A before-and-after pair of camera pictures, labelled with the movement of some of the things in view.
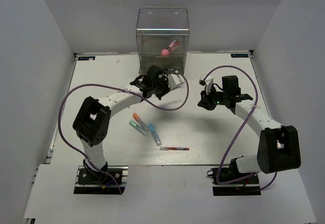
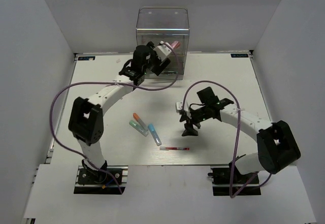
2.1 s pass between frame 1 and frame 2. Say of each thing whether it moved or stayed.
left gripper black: moved
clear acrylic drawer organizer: stayed
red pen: stayed
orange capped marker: stayed
